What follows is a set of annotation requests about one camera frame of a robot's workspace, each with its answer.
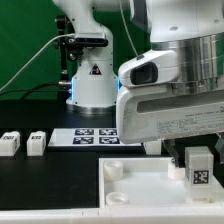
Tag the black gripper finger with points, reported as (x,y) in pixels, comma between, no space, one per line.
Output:
(220,143)

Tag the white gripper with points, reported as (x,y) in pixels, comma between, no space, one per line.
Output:
(151,113)

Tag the white square tabletop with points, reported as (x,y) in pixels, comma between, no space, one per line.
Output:
(149,182)

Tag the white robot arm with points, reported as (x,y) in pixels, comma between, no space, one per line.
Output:
(174,90)

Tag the white L-shaped obstacle fence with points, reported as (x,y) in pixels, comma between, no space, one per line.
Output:
(118,215)

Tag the white fiducial marker sheet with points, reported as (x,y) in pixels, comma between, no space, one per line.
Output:
(79,137)

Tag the black camera stand pole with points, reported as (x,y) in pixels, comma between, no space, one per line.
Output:
(64,26)

